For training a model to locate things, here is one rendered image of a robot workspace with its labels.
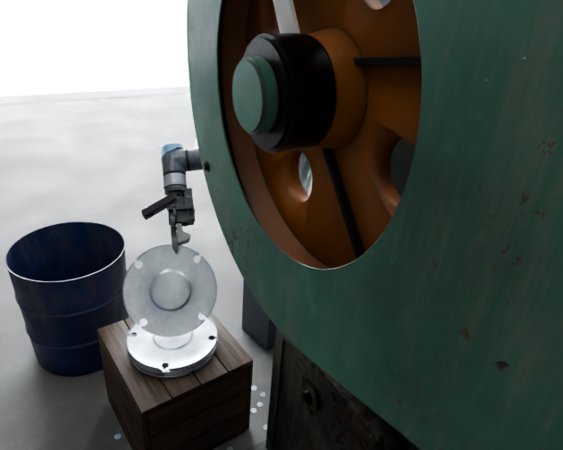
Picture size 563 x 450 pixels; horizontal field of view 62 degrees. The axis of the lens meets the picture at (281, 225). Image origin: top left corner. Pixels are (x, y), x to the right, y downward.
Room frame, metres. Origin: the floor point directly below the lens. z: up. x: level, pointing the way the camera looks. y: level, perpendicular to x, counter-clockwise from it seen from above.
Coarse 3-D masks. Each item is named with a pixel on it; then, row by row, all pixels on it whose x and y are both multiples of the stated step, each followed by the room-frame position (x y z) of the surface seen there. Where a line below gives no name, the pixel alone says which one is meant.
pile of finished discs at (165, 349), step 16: (144, 320) 1.20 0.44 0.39; (208, 320) 1.23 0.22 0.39; (128, 336) 1.12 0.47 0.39; (144, 336) 1.13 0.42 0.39; (192, 336) 1.14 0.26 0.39; (208, 336) 1.15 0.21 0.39; (128, 352) 1.06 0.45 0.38; (144, 352) 1.06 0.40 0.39; (160, 352) 1.06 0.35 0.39; (176, 352) 1.07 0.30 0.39; (192, 352) 1.07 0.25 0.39; (208, 352) 1.07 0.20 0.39; (144, 368) 1.00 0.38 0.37; (160, 368) 1.00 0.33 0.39; (176, 368) 1.00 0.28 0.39; (192, 368) 1.02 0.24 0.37
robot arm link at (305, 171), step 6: (300, 156) 1.45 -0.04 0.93; (300, 162) 1.45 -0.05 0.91; (306, 162) 1.45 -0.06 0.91; (300, 168) 1.45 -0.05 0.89; (306, 168) 1.45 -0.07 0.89; (300, 174) 1.45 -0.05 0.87; (306, 174) 1.45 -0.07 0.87; (306, 180) 1.45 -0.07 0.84; (306, 186) 1.45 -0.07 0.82; (306, 192) 1.46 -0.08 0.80
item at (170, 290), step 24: (144, 264) 1.18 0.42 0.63; (168, 264) 1.19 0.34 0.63; (192, 264) 1.21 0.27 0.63; (144, 288) 1.14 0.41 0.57; (168, 288) 1.15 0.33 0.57; (192, 288) 1.16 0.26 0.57; (216, 288) 1.17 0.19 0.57; (144, 312) 1.10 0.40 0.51; (168, 312) 1.11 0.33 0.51; (192, 312) 1.12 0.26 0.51; (168, 336) 1.08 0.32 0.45
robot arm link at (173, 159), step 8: (168, 144) 1.43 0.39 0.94; (176, 144) 1.44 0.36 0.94; (168, 152) 1.41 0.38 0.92; (176, 152) 1.42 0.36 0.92; (184, 152) 1.42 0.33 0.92; (168, 160) 1.39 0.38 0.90; (176, 160) 1.40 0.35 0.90; (184, 160) 1.40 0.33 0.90; (168, 168) 1.38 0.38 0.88; (176, 168) 1.38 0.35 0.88; (184, 168) 1.40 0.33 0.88
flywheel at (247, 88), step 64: (256, 0) 0.90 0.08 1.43; (320, 0) 0.73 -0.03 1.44; (256, 64) 0.61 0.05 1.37; (320, 64) 0.61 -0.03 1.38; (256, 128) 0.59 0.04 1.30; (320, 128) 0.60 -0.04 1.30; (384, 128) 0.58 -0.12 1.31; (256, 192) 0.82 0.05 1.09; (320, 192) 0.69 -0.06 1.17; (384, 192) 0.58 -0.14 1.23; (320, 256) 0.67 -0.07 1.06
